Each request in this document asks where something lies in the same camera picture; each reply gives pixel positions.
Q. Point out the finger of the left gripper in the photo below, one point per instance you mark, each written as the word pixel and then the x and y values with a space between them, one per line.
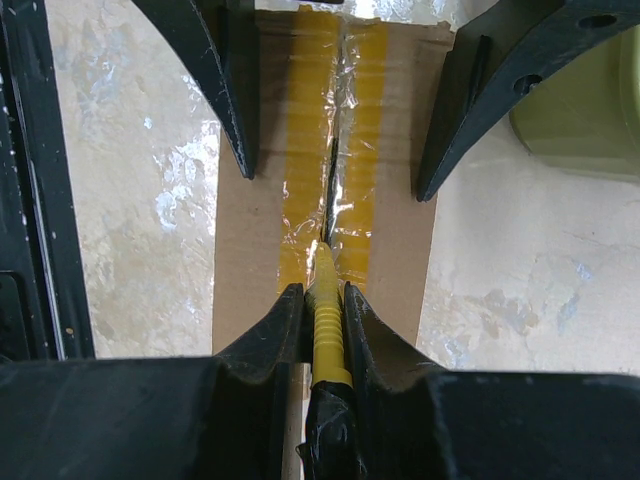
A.
pixel 218 42
pixel 497 59

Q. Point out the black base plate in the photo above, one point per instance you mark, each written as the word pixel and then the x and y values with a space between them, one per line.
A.
pixel 44 306

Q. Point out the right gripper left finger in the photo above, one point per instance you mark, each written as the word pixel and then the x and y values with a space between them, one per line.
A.
pixel 150 415

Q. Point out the brown taped cardboard box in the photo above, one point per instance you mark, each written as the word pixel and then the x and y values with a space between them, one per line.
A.
pixel 345 108

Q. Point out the yellow utility knife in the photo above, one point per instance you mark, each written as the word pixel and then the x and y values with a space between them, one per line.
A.
pixel 330 449

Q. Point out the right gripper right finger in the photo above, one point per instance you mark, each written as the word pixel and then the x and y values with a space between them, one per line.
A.
pixel 418 420

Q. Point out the olive green plastic bin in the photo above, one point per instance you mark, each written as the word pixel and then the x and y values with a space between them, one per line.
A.
pixel 585 118

